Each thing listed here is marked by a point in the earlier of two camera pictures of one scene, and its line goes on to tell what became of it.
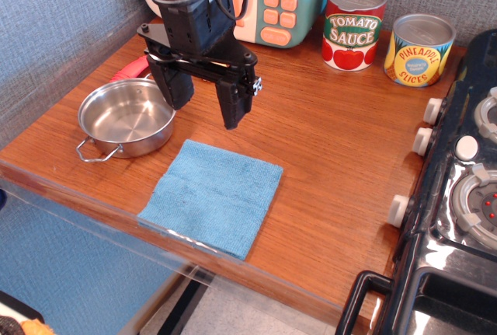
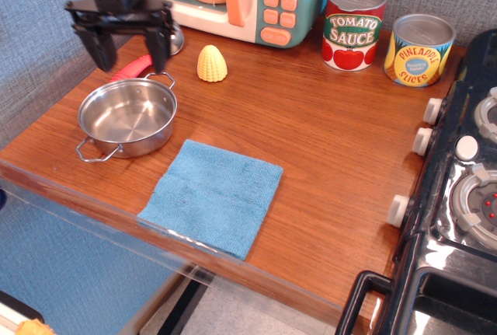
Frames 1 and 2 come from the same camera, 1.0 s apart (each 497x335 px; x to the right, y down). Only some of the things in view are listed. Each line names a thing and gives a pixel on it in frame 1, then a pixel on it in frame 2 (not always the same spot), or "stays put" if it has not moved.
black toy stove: [443, 279] stays put
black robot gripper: [199, 37] -> [117, 2]
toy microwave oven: [288, 3] stays put
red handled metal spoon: [132, 71] stays put
